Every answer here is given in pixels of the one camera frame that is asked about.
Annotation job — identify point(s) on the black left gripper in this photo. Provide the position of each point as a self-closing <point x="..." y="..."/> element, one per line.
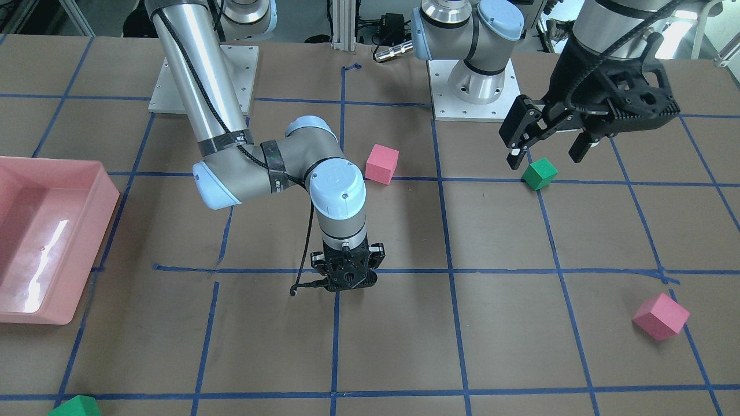
<point x="563" y="79"/>

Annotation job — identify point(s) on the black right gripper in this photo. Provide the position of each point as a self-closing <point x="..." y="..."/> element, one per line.
<point x="378" y="251"/>

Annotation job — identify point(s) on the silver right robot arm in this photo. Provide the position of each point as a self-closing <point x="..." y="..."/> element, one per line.
<point x="234" y="168"/>

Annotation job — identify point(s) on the green cube near left arm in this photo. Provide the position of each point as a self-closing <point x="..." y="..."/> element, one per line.
<point x="539" y="174"/>

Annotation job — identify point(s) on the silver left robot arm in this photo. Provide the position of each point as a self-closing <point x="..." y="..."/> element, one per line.
<point x="483" y="34"/>

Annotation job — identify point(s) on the pink cube centre front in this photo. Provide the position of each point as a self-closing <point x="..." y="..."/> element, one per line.
<point x="381" y="164"/>

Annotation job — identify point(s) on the pink cube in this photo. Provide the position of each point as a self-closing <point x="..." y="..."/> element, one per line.
<point x="661" y="317"/>
<point x="381" y="164"/>

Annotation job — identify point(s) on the pink plastic tray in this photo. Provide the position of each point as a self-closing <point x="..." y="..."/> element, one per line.
<point x="55" y="213"/>

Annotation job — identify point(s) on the green cube near tray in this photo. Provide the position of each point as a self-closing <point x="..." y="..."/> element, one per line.
<point x="80" y="405"/>

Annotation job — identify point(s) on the aluminium frame post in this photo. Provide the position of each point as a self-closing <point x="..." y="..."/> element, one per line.
<point x="343" y="22"/>

